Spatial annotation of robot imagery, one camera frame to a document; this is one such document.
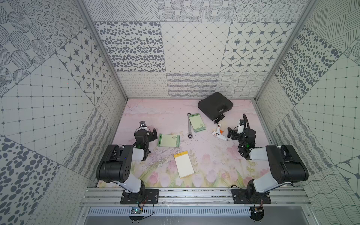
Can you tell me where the green memo pad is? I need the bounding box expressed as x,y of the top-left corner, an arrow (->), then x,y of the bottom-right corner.
188,113 -> 206,133
157,134 -> 180,148

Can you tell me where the yellow-top memo pad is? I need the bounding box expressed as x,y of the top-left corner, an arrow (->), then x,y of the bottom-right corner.
174,151 -> 195,178

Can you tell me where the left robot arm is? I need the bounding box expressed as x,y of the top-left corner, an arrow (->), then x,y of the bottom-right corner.
95,126 -> 158,197

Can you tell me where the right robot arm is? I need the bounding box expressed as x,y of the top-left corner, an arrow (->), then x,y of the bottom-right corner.
227,125 -> 309,198

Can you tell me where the white orange glue gun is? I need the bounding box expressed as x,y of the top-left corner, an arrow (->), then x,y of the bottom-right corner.
212,124 -> 229,141

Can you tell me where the silver ratchet wrench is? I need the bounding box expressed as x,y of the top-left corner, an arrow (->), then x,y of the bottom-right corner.
187,113 -> 193,139

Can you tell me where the black plastic tool case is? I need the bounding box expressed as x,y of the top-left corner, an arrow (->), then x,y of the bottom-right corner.
198,92 -> 233,121

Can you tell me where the left circuit board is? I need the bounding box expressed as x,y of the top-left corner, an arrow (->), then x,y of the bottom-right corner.
130,207 -> 143,216

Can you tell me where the circuit board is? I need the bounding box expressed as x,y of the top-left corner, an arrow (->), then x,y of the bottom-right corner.
130,207 -> 143,216
250,206 -> 264,221

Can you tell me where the right circuit board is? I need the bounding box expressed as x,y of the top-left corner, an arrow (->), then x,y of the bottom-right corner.
250,206 -> 264,221

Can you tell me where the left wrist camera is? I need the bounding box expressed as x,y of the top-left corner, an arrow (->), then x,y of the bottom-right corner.
139,121 -> 146,128

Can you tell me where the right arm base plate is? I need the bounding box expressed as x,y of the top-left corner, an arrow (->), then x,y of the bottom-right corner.
230,188 -> 272,205

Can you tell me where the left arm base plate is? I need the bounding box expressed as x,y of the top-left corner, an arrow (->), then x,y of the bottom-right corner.
120,189 -> 159,205

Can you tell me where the aluminium rail frame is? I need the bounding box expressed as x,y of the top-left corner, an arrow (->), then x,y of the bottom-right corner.
80,187 -> 311,206

